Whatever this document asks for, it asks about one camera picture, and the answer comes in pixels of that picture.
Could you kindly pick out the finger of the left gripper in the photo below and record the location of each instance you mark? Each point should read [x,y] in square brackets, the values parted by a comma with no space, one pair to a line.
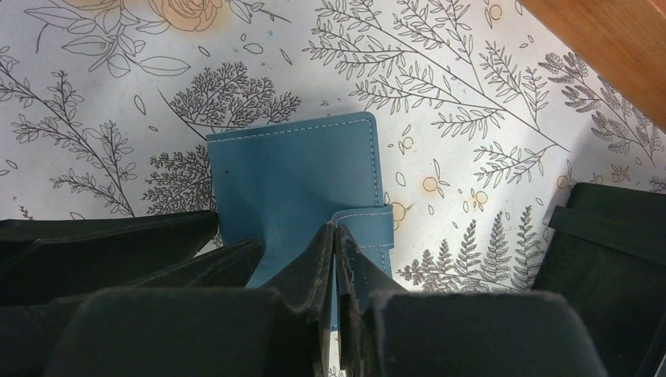
[30,333]
[44,260]

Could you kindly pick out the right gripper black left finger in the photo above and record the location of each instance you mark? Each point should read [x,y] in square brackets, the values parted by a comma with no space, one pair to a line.
[279,329]

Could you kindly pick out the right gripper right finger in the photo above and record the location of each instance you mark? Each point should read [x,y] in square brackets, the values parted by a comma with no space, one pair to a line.
[385,330]

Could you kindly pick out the blue leather card holder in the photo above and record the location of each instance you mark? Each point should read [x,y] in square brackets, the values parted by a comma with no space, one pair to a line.
[280,183]

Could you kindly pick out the orange compartment tray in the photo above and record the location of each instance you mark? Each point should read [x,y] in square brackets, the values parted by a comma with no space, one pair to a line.
[624,41]

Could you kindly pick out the black card box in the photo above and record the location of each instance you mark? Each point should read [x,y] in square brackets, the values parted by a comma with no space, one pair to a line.
[607,259]

